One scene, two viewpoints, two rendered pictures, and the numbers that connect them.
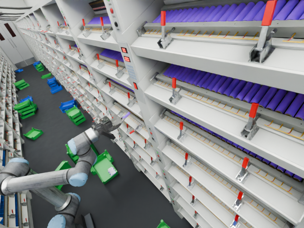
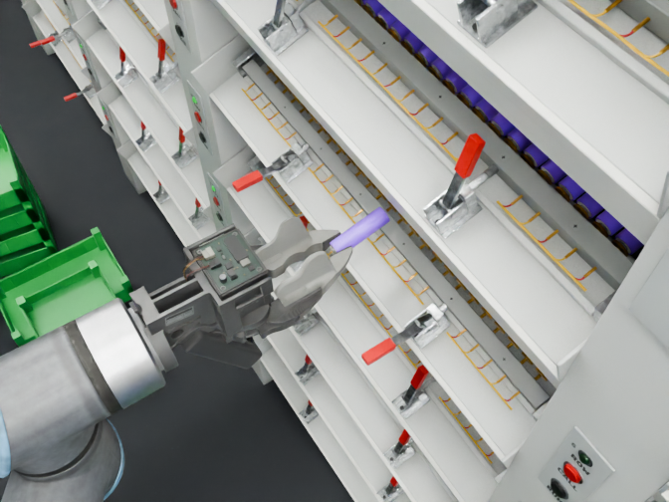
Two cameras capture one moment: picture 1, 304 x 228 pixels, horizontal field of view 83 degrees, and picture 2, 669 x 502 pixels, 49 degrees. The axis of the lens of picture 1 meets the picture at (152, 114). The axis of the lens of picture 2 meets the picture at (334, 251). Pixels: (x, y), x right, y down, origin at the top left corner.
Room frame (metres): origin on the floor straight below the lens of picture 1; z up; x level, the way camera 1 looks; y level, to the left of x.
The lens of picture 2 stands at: (0.54, 0.24, 1.65)
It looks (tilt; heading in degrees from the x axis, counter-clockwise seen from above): 56 degrees down; 355
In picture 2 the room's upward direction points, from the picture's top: straight up
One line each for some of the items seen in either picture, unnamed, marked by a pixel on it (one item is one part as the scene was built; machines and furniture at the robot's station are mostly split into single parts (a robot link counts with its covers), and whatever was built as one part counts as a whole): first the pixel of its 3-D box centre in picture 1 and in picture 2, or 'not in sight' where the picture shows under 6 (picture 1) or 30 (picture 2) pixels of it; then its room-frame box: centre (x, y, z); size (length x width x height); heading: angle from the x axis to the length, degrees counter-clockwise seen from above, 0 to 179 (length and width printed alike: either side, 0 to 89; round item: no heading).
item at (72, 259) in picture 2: (100, 162); (62, 288); (1.58, 0.84, 0.04); 0.30 x 0.20 x 0.08; 118
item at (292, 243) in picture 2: (116, 117); (293, 237); (0.96, 0.24, 1.06); 0.09 x 0.03 x 0.06; 121
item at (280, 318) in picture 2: (114, 126); (277, 304); (0.90, 0.26, 1.04); 0.09 x 0.05 x 0.02; 113
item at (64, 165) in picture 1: (61, 175); not in sight; (1.48, 1.30, 0.10); 0.30 x 0.08 x 0.20; 153
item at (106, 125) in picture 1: (103, 127); (206, 302); (0.89, 0.32, 1.06); 0.12 x 0.08 x 0.09; 117
